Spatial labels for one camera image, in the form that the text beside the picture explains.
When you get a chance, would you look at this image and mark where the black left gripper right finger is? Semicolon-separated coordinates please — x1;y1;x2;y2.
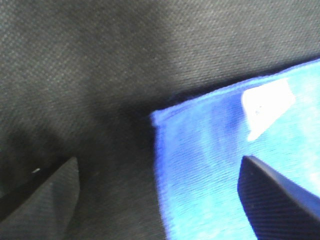
237;156;320;240

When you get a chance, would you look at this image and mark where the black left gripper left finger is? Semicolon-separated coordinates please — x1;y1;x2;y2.
0;157;80;240

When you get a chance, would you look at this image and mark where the blue microfibre towel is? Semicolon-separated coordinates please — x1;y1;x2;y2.
151;60;320;240

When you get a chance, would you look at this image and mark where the white towel label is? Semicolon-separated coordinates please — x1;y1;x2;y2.
241;78;296;142

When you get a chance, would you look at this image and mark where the black fabric table mat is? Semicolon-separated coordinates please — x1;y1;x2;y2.
0;0;320;240

